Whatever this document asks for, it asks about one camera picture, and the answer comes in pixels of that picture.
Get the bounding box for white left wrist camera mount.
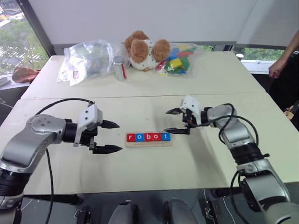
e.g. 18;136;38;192
72;104;104;148

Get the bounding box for clear plastic bag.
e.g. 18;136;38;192
56;39;128;87

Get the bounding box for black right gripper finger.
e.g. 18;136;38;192
164;127;187;135
165;107;184;116

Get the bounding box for dark rounded shape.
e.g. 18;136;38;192
163;198;199;224
108;200;140;224

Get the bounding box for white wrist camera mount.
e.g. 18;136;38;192
180;95;203;126
72;104;104;148

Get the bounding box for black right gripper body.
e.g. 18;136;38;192
182;109;196;136

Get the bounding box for brown white plush bear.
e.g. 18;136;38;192
123;30;171;72

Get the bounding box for black window frame pillar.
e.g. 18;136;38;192
16;0;56;57

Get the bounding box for clear plastic bottle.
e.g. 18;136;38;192
113;56;128;82

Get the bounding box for black table frame bar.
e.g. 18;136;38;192
23;193;84;206
198;186;243;224

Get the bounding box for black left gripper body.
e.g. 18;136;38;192
80;126;99;151

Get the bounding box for bystander black clothing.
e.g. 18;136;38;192
268;48;299;112

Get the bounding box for wooden letter tray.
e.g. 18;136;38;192
124;131;174;148

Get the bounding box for small tan wooden object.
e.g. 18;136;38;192
283;105;295;120

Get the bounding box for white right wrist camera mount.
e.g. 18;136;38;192
180;95;203;126

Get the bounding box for reddish brown cloth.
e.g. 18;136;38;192
11;66;41;84

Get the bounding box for plastic bag of coloured blocks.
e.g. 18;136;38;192
154;42;204;79

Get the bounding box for bystander bare hand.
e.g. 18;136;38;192
268;59;285;79

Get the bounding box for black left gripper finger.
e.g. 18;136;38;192
99;119;121;130
92;144;123;155

